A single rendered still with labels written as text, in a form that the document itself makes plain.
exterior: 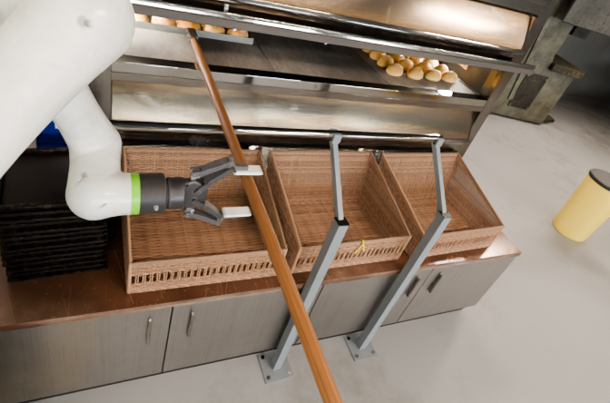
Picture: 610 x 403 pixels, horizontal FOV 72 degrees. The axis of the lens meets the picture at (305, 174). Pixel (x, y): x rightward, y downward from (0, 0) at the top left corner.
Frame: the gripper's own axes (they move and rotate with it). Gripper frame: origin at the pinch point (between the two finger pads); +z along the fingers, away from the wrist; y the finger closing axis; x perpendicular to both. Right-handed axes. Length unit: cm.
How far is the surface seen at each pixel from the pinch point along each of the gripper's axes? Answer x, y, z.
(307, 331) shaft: 39.8, -1.0, -0.3
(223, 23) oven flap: -53, -22, 1
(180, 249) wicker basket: -36, 60, -6
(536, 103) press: -269, 88, 495
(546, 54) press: -277, 24, 466
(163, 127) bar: -30.5, 2.0, -17.3
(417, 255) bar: -11, 47, 87
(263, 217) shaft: 10.6, -1.4, -0.1
